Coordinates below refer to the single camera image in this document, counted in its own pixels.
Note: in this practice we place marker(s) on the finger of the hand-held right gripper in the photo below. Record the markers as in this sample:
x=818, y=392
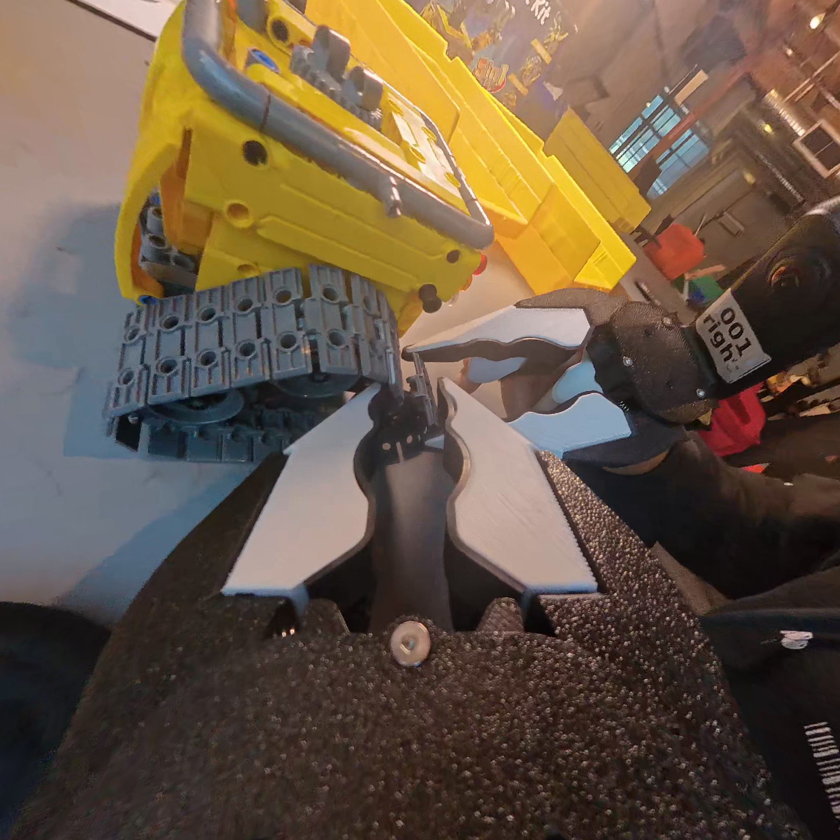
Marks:
x=525, y=328
x=584, y=423

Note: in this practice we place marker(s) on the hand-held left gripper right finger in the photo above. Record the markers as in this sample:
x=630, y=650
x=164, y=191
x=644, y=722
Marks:
x=532, y=519

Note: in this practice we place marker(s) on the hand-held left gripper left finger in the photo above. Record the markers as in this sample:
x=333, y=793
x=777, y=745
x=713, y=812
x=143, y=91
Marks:
x=302, y=519

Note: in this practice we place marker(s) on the yellow toy brick bulldozer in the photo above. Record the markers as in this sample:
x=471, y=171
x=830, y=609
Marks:
x=302, y=197

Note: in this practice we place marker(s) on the person's right forearm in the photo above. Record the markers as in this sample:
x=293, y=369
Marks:
x=748, y=512

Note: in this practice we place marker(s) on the red container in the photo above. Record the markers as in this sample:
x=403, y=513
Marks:
x=738, y=420
x=672, y=250

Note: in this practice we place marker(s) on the yellow storage bin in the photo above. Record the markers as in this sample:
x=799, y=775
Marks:
x=525, y=197
x=597, y=164

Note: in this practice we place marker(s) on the background window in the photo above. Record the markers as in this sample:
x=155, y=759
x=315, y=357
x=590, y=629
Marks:
x=656, y=138

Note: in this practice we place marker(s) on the toy set box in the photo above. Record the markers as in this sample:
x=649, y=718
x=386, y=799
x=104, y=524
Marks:
x=505, y=40

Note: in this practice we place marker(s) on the person's black hoodie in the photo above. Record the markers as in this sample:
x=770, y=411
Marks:
x=788, y=709

